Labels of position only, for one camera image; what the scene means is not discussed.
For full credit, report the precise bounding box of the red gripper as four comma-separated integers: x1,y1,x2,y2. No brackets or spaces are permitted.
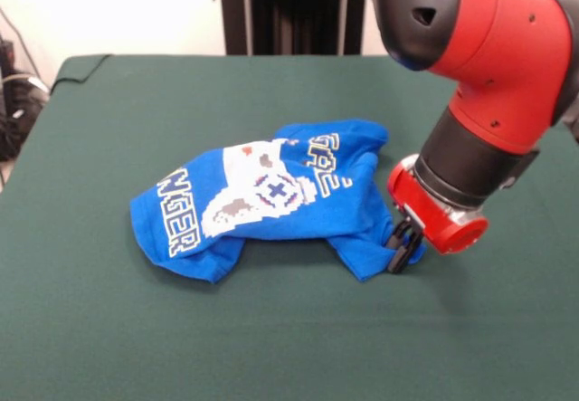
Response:
384,154,490,275

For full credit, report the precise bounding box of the blue printed t-shirt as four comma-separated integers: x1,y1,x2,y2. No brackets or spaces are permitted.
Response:
129,119,429,285

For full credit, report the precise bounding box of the dark green table cloth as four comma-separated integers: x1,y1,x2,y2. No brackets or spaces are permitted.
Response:
0,53,579,401

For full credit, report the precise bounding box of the black floor stand base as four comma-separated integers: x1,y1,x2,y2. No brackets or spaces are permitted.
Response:
0,33,51,163

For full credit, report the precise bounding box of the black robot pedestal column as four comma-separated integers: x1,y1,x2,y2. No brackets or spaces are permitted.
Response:
212,0,379,56

